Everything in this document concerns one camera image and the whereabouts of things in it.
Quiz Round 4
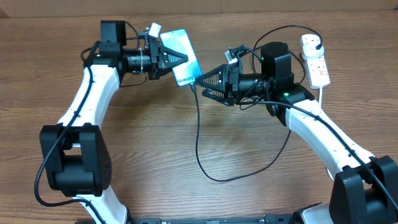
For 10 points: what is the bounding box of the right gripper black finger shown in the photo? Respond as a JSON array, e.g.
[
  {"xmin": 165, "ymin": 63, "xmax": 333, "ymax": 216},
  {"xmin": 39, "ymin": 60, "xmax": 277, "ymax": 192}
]
[
  {"xmin": 195, "ymin": 64, "xmax": 229, "ymax": 93},
  {"xmin": 202, "ymin": 88, "xmax": 234, "ymax": 106}
]

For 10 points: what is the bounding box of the black Samsung Galaxy smartphone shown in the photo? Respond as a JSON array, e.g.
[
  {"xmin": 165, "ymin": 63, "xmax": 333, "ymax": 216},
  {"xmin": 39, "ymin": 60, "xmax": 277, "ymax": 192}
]
[{"xmin": 160, "ymin": 29, "xmax": 203, "ymax": 86}]

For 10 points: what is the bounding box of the black USB charging cable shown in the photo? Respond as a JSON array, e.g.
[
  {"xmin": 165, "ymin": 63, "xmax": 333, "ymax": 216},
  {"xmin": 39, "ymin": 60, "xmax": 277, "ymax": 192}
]
[{"xmin": 190, "ymin": 24, "xmax": 323, "ymax": 183}]

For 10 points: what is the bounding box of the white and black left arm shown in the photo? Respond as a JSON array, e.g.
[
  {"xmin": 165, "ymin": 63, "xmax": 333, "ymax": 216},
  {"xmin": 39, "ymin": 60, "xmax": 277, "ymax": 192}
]
[{"xmin": 38, "ymin": 21, "xmax": 188, "ymax": 223}]

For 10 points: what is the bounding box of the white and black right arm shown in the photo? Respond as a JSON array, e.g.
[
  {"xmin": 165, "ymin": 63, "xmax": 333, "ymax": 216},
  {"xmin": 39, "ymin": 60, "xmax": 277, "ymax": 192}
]
[{"xmin": 197, "ymin": 42, "xmax": 397, "ymax": 223}]

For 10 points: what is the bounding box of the white USB charger adapter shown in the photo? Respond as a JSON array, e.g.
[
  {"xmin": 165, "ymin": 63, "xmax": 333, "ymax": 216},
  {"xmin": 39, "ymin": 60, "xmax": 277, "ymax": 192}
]
[{"xmin": 301, "ymin": 43, "xmax": 325, "ymax": 60}]

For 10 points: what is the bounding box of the white power strip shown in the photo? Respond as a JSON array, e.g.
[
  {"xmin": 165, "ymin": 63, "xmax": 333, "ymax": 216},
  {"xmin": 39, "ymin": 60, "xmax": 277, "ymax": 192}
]
[{"xmin": 300, "ymin": 34, "xmax": 330, "ymax": 89}]

